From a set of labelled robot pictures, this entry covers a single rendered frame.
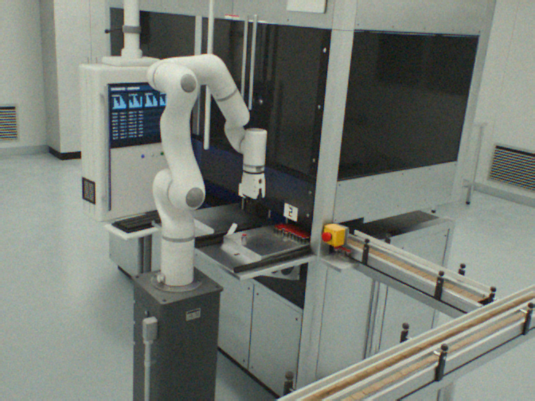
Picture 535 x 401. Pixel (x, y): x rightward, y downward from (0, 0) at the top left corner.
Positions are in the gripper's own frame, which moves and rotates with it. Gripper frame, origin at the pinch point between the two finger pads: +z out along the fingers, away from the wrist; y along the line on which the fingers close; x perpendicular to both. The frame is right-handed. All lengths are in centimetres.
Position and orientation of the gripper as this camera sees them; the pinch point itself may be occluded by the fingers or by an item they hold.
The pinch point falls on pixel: (251, 208)
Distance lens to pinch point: 233.2
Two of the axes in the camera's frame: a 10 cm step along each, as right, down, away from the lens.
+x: -7.7, 1.4, -6.2
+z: -0.7, 9.5, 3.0
